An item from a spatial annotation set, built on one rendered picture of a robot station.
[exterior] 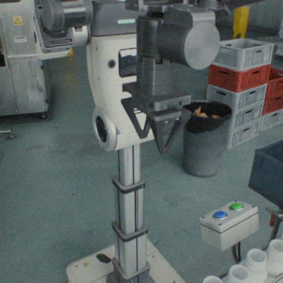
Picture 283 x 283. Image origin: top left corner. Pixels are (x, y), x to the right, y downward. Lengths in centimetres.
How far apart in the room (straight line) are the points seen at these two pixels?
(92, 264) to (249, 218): 114
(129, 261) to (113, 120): 71
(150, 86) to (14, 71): 367
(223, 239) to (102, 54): 60
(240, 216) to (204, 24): 54
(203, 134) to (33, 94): 238
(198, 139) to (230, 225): 194
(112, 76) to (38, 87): 322
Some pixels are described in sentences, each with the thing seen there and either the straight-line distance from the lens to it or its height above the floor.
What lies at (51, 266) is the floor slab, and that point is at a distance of 217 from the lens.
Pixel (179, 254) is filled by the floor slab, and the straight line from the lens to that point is 218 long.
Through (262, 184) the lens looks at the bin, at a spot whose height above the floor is 79.
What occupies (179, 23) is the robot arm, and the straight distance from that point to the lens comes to 38.
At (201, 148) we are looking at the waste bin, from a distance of 271.
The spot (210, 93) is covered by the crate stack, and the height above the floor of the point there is 57.
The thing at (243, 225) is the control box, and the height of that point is 109.
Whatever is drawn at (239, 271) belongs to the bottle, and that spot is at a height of 115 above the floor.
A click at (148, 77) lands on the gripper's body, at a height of 152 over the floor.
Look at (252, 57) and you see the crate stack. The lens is 326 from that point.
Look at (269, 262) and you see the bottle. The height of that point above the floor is 113.
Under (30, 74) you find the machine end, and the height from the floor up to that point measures 64.
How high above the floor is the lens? 163
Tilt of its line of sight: 28 degrees down
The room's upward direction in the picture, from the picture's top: straight up
